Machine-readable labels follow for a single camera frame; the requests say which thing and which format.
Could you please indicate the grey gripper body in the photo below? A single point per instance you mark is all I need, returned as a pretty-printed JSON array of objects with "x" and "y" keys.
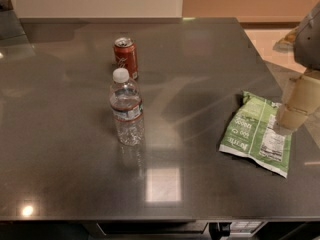
[{"x": 308, "y": 44}]

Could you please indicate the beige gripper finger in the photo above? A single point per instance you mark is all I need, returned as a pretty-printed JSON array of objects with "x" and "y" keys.
[{"x": 300, "y": 99}]

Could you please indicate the green jalapeno chip bag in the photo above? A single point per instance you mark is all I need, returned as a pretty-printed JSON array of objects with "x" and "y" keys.
[{"x": 250, "y": 134}]

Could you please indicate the red coke can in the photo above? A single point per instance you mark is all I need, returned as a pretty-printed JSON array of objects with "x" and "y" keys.
[{"x": 126, "y": 55}]

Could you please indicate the clear plastic water bottle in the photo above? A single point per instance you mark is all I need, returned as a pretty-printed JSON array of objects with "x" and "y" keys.
[{"x": 127, "y": 108}]

